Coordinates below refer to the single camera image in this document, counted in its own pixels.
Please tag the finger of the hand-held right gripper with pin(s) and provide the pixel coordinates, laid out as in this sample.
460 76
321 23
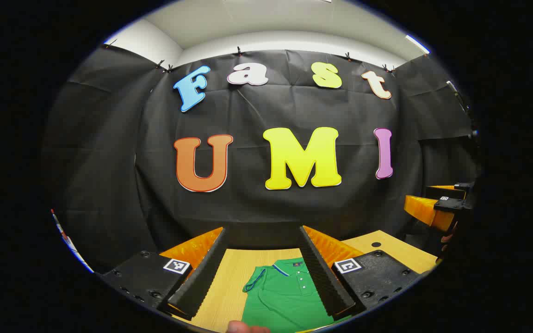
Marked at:
447 190
426 212

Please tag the white printed banner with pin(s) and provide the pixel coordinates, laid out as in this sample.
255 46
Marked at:
70 243

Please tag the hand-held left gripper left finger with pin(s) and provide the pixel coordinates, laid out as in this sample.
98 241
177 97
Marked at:
204 273

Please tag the row of black cloth clips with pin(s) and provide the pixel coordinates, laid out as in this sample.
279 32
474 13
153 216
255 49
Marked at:
238 51

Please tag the black backdrop cloth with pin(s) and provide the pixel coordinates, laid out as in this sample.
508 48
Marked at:
248 208

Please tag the ceiling light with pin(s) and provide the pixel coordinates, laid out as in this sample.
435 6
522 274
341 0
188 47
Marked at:
417 43

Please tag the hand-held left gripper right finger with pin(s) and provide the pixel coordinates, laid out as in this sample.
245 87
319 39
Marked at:
322 277

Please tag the green T-shirt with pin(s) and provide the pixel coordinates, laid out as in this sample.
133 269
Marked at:
280 296

